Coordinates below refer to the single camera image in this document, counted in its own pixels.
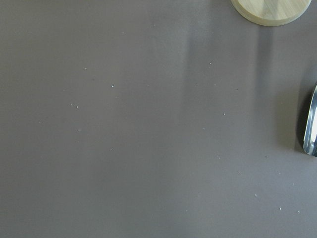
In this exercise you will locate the metal scoop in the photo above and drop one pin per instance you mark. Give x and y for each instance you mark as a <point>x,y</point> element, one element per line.
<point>310,136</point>

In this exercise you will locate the round wooden stand base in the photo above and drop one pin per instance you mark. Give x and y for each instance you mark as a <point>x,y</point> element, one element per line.
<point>271,12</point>

